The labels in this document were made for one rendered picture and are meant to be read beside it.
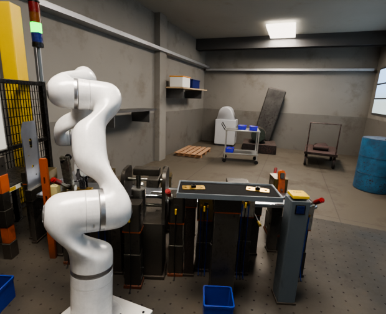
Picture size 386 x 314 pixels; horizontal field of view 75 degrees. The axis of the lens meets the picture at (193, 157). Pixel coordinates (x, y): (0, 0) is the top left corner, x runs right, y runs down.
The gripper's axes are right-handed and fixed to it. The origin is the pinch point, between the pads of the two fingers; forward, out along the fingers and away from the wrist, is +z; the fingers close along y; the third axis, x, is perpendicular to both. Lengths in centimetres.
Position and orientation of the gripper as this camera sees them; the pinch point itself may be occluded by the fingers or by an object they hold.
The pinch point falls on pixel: (83, 184)
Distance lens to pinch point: 141.7
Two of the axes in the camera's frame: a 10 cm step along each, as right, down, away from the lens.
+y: 0.2, -2.3, 9.7
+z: -0.4, 9.7, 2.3
